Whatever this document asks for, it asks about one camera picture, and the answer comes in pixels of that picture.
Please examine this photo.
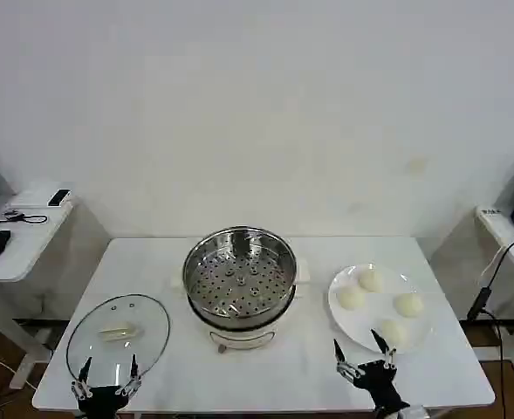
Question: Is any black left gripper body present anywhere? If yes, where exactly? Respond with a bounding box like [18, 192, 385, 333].
[76, 384, 129, 419]

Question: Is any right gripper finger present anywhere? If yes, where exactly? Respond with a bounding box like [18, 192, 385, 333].
[370, 328, 398, 372]
[332, 338, 363, 386]

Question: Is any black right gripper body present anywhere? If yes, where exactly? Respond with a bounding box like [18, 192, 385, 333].
[352, 360, 404, 412]

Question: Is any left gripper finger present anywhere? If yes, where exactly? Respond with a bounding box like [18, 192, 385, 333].
[115, 353, 143, 397]
[71, 356, 93, 401]

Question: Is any white steamed bun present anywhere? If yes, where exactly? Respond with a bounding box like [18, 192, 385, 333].
[394, 291, 425, 319]
[336, 285, 367, 312]
[379, 318, 409, 350]
[359, 268, 385, 293]

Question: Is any white round plate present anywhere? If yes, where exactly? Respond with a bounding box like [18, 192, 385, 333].
[327, 263, 440, 354]

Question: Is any round glass lid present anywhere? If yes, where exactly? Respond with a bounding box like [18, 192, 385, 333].
[65, 293, 172, 389]

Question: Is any black power adapter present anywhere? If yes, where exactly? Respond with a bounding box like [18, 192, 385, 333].
[465, 285, 493, 322]

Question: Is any steel perforated steamer basket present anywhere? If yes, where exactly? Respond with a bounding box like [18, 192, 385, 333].
[182, 225, 298, 322]

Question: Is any white desk with laptop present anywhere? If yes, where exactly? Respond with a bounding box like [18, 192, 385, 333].
[0, 181, 74, 389]

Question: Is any white desk with adapter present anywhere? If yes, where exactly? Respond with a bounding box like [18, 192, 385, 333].
[474, 204, 514, 385]

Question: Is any black smartphone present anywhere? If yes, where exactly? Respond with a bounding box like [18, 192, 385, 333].
[47, 189, 71, 207]

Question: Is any thin white floor cable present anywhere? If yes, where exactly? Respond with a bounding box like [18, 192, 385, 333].
[0, 347, 38, 389]

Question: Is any thick black cable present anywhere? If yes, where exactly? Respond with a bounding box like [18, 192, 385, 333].
[478, 237, 514, 419]

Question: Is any thin black cable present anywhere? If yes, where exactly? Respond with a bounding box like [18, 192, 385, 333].
[0, 209, 48, 226]

